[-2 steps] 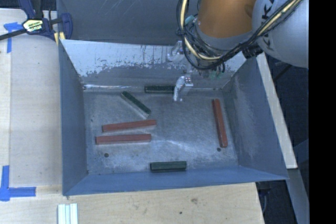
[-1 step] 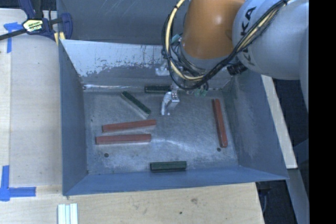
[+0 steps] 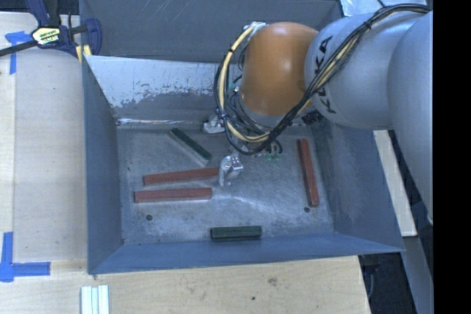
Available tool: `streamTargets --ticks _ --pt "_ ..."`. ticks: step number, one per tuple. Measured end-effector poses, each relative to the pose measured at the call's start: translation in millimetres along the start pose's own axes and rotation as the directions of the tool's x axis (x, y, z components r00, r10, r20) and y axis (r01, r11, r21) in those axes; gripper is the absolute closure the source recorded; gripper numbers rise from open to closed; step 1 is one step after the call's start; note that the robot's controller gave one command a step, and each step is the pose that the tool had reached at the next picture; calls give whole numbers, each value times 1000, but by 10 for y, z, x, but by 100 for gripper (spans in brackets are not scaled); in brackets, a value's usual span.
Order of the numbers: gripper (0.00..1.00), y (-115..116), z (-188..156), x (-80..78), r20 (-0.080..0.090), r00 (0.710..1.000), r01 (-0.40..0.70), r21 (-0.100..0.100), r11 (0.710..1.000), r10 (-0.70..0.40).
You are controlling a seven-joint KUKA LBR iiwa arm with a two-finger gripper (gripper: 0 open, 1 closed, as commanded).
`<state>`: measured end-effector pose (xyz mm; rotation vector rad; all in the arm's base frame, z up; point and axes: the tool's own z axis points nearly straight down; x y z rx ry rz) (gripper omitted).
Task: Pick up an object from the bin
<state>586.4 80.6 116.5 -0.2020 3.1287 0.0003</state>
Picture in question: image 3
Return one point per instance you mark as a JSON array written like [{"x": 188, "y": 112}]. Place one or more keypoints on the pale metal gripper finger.
[
  {"x": 213, "y": 125},
  {"x": 229, "y": 167}
]

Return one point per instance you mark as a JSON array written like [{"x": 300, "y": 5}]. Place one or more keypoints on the dark green flat block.
[
  {"x": 191, "y": 143},
  {"x": 235, "y": 233}
]

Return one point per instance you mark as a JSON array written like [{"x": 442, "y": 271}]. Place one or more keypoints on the grey metal bin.
[{"x": 176, "y": 25}]

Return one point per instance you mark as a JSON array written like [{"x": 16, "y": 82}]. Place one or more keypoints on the red-brown flat block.
[
  {"x": 180, "y": 175},
  {"x": 308, "y": 173},
  {"x": 173, "y": 195}
]

